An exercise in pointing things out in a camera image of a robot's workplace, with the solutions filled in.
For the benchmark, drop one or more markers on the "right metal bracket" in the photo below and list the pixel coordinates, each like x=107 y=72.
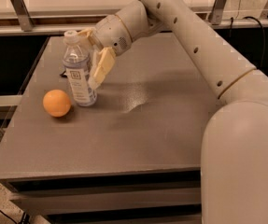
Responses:
x=215 y=16

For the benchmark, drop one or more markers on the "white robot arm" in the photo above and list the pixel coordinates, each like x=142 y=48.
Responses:
x=234 y=155

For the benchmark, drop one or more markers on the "metal rail frame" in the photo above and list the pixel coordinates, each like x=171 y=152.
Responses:
x=56 y=25

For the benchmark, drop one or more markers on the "grey drawer cabinet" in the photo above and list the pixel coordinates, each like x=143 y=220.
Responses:
x=136 y=149

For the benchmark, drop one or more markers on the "clear blue plastic water bottle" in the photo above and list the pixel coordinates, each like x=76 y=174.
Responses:
x=77 y=64

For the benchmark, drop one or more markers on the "orange fruit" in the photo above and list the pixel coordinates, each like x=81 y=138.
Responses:
x=56 y=103

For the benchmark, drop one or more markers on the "metal bracket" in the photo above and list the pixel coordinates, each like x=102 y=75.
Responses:
x=215 y=16
x=23 y=16

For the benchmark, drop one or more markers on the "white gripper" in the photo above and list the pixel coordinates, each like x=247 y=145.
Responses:
x=110 y=33

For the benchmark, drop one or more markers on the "black snack packet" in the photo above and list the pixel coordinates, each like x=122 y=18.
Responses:
x=63 y=74

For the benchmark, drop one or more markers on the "left metal bracket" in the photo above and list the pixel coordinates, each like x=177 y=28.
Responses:
x=23 y=16

